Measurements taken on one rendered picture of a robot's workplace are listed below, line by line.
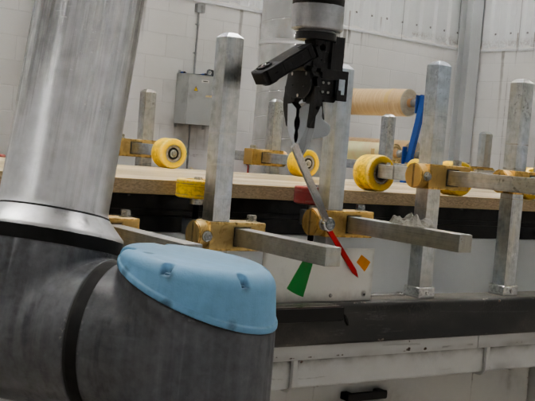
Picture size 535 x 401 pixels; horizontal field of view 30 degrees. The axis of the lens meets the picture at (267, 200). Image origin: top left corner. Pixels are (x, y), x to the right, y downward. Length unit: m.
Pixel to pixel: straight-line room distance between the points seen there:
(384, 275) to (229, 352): 1.41
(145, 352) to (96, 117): 0.25
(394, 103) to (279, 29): 3.28
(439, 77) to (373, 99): 7.17
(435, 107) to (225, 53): 0.50
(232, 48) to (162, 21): 8.42
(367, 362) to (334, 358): 0.09
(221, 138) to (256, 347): 0.85
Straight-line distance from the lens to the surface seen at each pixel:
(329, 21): 1.71
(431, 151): 2.02
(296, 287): 1.82
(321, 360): 1.93
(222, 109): 1.71
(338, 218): 1.86
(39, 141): 0.99
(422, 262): 2.03
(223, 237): 1.72
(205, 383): 0.88
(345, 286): 1.89
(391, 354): 2.05
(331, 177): 1.85
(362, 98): 9.30
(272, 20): 5.91
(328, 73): 1.72
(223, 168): 1.71
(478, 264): 2.47
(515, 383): 2.70
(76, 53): 1.00
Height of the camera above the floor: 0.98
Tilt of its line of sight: 3 degrees down
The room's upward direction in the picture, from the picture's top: 5 degrees clockwise
